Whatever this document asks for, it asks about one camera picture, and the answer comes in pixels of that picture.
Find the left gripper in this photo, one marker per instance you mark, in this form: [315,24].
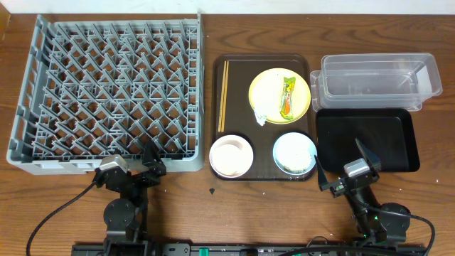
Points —
[133,178]

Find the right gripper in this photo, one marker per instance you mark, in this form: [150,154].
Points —
[338,188]

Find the light blue bowl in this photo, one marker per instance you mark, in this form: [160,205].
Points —
[294,153]

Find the white bowl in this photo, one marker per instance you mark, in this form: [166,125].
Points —
[231,156]

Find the green orange snack wrapper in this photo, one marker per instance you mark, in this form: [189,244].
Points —
[285,109]

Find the white napkin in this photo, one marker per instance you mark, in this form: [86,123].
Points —
[260,111]

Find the yellow plate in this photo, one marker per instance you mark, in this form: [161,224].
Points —
[267,88]

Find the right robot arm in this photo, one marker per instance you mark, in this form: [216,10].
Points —
[382,224]

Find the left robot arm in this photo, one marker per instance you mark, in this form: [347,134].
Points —
[125,217]

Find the black waste tray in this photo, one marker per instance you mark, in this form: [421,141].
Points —
[388,133]

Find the grey dishwasher rack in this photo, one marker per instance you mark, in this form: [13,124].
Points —
[92,89]

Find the clear plastic bin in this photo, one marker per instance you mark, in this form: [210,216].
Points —
[375,80]

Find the dark brown serving tray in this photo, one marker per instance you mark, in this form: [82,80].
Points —
[241,69]

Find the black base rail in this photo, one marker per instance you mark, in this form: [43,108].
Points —
[176,249]

